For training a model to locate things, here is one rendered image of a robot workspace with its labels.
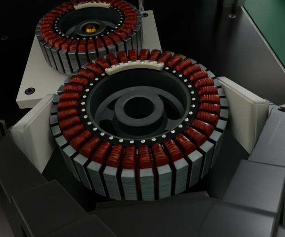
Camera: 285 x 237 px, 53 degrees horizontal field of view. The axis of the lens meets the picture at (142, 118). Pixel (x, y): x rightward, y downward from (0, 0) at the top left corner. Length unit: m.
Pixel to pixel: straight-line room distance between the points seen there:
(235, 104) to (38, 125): 0.11
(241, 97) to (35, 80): 0.22
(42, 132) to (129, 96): 0.06
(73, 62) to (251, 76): 0.18
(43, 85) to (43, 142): 0.14
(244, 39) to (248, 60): 0.04
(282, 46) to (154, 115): 0.26
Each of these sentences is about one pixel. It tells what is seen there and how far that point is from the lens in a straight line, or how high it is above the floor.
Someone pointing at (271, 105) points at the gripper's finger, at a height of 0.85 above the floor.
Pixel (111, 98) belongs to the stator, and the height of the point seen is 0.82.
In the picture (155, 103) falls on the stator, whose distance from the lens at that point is 0.19.
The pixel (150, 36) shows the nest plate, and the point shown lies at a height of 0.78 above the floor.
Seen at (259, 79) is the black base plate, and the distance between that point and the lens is 0.32.
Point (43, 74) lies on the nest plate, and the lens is 0.32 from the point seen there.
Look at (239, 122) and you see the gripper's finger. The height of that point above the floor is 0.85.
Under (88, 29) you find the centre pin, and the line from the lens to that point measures 0.32.
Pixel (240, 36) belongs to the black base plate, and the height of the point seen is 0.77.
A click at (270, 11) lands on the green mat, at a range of 0.48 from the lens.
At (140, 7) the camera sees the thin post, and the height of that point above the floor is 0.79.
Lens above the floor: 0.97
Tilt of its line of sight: 48 degrees down
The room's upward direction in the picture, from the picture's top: 5 degrees counter-clockwise
